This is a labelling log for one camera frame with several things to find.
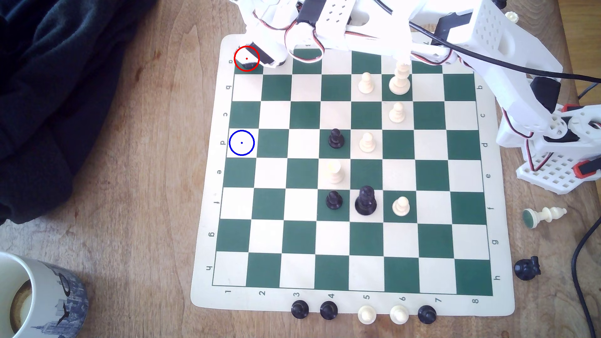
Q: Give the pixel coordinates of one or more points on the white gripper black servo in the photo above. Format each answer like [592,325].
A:
[262,58]

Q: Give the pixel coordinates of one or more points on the black chess rook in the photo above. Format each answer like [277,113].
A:
[248,61]

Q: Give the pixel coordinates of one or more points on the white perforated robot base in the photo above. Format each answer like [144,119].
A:
[556,171]

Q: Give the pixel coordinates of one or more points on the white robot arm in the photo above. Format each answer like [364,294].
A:
[493,33]

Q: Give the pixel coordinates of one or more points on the white chess pawn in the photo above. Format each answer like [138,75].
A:
[399,315]
[401,207]
[366,315]
[367,143]
[366,84]
[397,114]

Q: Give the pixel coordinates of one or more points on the white chess rook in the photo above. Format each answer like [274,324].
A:
[334,172]

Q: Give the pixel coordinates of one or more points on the tall white chess bishop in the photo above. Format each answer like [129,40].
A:
[400,82]

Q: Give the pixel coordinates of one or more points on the large black chess king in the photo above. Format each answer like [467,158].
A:
[366,202]

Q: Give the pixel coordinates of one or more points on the black chess piece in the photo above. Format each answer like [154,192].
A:
[500,3]

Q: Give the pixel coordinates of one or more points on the small white chess piece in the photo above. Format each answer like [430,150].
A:
[512,18]

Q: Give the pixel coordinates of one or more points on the white piece with green felt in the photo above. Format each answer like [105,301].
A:
[547,215]

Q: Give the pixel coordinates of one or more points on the black chess knight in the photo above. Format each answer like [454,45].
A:
[527,269]

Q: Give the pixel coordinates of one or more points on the dark fabric jacket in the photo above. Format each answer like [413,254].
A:
[56,94]

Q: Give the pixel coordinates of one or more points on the green white vinyl chessboard mat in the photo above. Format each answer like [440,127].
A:
[300,234]

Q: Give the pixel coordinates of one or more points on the white mug with skyline print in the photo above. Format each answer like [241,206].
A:
[51,300]

